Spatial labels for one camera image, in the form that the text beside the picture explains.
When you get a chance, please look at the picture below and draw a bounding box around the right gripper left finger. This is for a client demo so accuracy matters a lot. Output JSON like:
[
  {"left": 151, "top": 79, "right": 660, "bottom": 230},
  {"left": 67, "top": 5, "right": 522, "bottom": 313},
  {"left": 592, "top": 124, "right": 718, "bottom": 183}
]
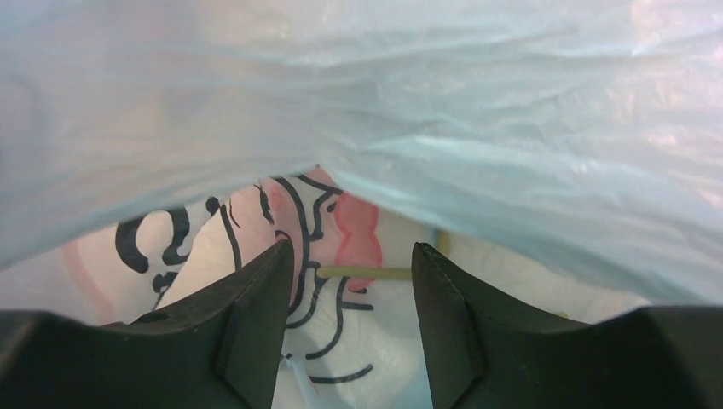
[{"left": 1, "top": 241, "right": 294, "bottom": 408}]

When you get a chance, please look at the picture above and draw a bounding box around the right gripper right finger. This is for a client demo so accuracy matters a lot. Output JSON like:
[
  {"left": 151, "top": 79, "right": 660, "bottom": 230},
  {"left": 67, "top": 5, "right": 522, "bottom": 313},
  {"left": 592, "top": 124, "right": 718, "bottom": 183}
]
[{"left": 411, "top": 243, "right": 722, "bottom": 408}]

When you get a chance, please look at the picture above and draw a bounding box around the green fake avocado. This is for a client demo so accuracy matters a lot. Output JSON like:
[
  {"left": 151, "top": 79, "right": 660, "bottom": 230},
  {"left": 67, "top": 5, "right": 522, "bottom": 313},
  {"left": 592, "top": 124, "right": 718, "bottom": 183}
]
[{"left": 316, "top": 229, "right": 451, "bottom": 281}]

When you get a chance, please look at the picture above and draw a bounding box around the light blue plastic bag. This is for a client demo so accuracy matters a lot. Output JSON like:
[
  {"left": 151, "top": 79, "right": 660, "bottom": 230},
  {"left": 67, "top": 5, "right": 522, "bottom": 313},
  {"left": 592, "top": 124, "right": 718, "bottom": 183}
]
[{"left": 0, "top": 0, "right": 723, "bottom": 409}]

